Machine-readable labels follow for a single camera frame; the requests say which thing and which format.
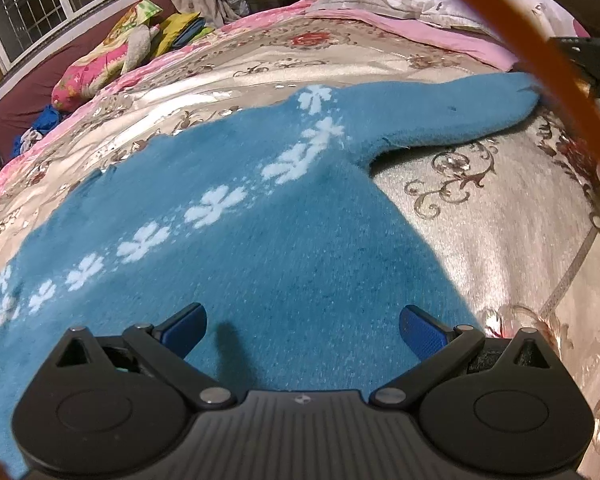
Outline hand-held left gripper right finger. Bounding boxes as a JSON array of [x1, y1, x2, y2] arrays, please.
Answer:
[[369, 305, 563, 408]]

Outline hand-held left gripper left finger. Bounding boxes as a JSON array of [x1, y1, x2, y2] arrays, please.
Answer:
[[55, 302, 238, 408]]

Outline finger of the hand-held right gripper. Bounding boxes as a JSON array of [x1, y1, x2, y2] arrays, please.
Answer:
[[549, 35, 600, 106]]

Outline blue sweater with white flowers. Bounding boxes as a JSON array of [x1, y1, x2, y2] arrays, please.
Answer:
[[0, 71, 541, 478]]

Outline floral satin bed blanket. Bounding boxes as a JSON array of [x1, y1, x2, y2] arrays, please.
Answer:
[[0, 0, 600, 480]]

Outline pink cloth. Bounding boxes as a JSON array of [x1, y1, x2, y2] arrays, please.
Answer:
[[305, 7, 518, 71]]

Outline crumpled blue cloth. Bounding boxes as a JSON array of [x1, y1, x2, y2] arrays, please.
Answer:
[[12, 105, 63, 158]]

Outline colourful floral quilt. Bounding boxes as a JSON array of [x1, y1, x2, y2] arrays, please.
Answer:
[[51, 0, 163, 111]]

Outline maroon bed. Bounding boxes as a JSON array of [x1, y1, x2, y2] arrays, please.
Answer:
[[0, 0, 181, 166]]

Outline white plush cloth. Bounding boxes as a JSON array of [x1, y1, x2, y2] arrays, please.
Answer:
[[121, 24, 161, 76]]

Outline dark blue folded cloth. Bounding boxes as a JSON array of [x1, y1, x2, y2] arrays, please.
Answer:
[[175, 20, 206, 48]]

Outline yellow-green folded cloth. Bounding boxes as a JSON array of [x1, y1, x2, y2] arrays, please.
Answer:
[[150, 11, 216, 56]]

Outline barred window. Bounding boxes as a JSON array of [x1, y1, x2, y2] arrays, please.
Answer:
[[0, 0, 151, 73]]

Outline orange cable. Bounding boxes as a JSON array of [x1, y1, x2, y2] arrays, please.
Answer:
[[417, 0, 600, 201]]

